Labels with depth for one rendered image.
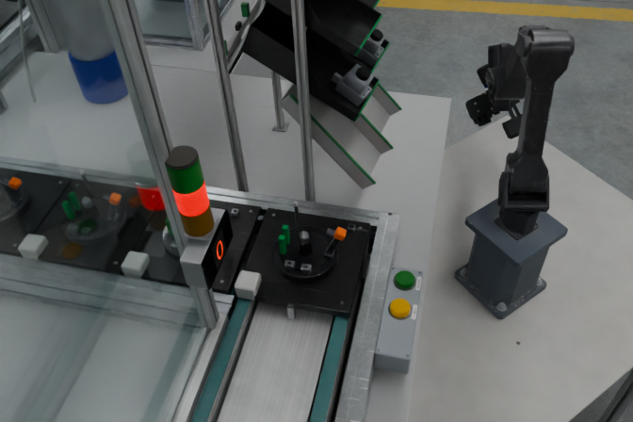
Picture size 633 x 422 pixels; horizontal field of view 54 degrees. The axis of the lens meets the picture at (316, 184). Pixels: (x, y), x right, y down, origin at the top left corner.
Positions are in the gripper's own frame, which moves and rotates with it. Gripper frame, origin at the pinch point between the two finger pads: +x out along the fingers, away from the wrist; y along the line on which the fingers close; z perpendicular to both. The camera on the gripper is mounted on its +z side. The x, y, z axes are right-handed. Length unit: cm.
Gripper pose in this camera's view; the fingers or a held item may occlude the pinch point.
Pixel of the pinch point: (506, 102)
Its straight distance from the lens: 160.6
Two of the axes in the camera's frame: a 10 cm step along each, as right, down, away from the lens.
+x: 3.5, 0.3, 9.4
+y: 3.7, 9.1, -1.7
